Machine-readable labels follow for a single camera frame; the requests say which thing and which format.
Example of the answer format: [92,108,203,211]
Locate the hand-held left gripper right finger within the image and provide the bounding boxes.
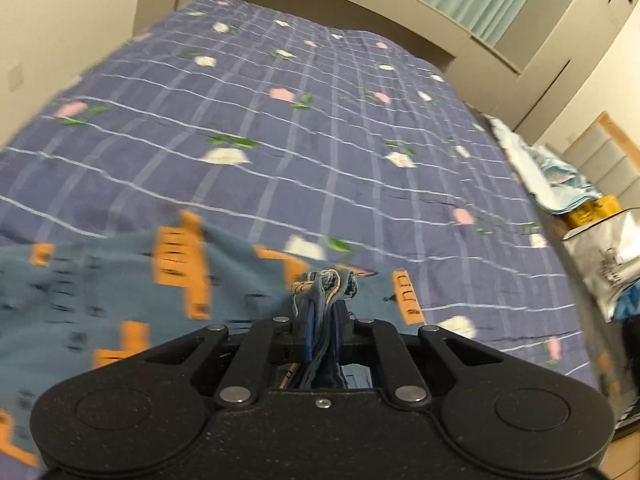
[332,302,507,407]

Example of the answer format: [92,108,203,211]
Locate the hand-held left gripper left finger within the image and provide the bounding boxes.
[134,304,316,407]

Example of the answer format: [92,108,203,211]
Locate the blue pants with orange cars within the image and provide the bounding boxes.
[0,210,427,472]

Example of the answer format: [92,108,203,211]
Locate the purple checked floral quilt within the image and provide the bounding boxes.
[0,0,602,480]

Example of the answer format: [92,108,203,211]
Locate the light blue crumpled cloth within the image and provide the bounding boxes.
[486,114,602,217]

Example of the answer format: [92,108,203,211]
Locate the silver foil bag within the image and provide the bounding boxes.
[560,208,640,324]

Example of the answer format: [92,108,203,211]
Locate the yellow box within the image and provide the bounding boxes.
[566,197,623,229]

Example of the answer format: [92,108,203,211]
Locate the wooden framed white drawer unit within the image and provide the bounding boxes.
[563,111,640,204]

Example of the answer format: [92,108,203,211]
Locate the beige window ledge cabinet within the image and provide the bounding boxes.
[229,0,526,75]

